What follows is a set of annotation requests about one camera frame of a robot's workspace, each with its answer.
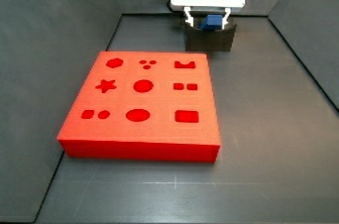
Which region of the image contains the blue rectangular block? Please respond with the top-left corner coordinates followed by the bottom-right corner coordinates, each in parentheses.
top-left (199, 14), bottom-right (223, 31)

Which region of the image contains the black curved fixture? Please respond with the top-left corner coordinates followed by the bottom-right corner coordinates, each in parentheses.
top-left (184, 24), bottom-right (237, 52)

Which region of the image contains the red foam shape board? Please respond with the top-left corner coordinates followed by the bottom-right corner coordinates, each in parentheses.
top-left (57, 51), bottom-right (221, 163)

